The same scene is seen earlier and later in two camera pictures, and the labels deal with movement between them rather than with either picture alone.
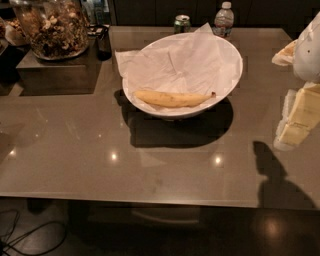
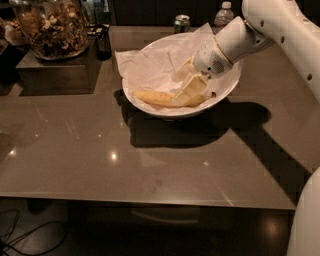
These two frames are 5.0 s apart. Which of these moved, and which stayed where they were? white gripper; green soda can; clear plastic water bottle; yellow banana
Moved: white gripper
Stayed: green soda can; clear plastic water bottle; yellow banana
